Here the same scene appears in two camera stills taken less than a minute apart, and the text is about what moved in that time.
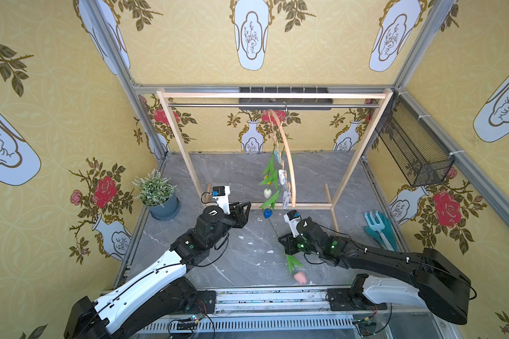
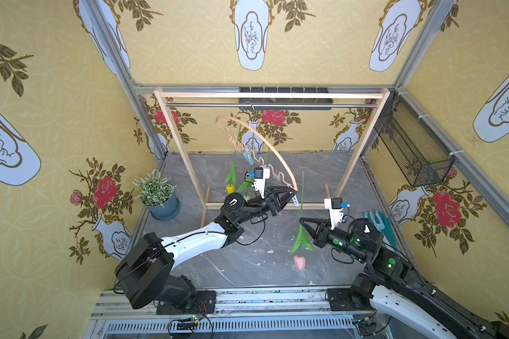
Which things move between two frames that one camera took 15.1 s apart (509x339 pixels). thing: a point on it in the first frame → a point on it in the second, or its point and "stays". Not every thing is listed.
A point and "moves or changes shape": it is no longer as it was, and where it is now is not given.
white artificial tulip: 267,192 → 245,188
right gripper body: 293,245 → 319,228
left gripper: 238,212 → 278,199
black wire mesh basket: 422,156 stays
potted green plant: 158,194 stays
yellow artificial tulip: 270,174 → 232,178
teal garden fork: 379,226 stays
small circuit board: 184,325 stays
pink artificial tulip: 299,277 moves or changes shape
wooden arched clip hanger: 284,159 → 259,134
